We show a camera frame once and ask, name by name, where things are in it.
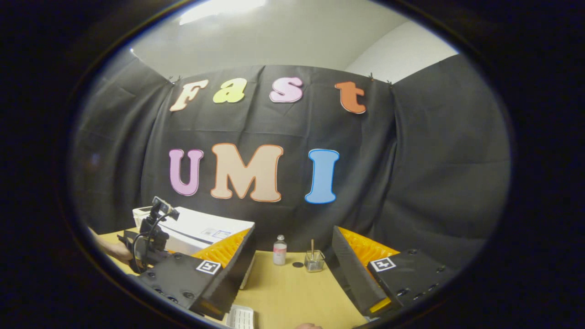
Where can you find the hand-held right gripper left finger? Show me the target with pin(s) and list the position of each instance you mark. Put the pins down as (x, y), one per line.
(240, 274)

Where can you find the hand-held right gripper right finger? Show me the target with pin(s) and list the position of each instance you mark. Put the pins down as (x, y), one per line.
(349, 274)

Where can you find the white microwave oven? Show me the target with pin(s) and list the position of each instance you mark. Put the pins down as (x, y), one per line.
(201, 228)

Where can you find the white toaster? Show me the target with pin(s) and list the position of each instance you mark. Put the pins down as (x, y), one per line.
(142, 212)

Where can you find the small glass jar with stick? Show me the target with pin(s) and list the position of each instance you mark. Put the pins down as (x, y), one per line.
(314, 262)

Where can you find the white rectangular tray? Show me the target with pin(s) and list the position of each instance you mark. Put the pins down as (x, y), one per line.
(241, 317)

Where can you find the small bottle with pink label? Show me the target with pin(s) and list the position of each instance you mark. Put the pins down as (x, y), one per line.
(279, 253)

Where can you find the black backdrop cloth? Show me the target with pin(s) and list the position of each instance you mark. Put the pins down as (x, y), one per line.
(411, 183)

